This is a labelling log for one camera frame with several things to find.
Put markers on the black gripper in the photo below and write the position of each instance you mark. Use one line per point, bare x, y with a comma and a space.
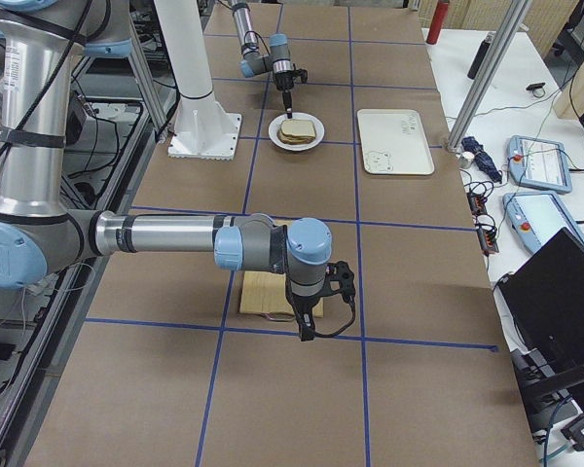
283, 80
303, 305

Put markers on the white round plate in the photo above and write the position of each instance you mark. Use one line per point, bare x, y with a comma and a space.
276, 134

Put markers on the bread slice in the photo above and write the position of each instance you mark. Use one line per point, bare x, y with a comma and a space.
295, 140
297, 129

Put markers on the bamboo cutting board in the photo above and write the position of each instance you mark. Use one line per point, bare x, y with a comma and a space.
282, 258

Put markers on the cream bear serving tray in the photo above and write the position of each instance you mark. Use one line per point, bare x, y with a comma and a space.
393, 142

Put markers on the red water bottle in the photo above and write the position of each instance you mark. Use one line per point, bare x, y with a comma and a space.
439, 15

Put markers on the small metal cylinder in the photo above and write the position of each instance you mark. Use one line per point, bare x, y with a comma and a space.
465, 159

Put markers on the black water bottle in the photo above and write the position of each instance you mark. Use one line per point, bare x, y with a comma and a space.
480, 56

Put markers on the near blue teach pendant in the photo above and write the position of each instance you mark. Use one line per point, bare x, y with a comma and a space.
537, 216

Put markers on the blue teach pendant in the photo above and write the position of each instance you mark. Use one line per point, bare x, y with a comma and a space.
537, 216
538, 164

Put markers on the black laptop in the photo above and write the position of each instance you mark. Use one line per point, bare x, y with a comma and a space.
546, 298

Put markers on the far blue teach pendant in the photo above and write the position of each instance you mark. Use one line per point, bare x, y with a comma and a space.
538, 164

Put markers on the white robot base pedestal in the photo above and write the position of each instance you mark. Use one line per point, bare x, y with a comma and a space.
202, 128

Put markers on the aluminium frame post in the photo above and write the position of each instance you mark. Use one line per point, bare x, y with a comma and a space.
500, 44

